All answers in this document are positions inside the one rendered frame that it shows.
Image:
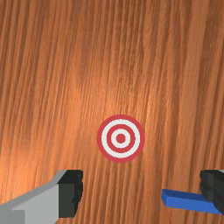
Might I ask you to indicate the long blue stick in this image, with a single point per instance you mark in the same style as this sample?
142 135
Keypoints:
183 199

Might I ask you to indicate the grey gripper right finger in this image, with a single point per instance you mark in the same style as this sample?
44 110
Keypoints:
214 186

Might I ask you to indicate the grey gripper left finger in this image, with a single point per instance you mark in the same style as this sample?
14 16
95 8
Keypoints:
43 201

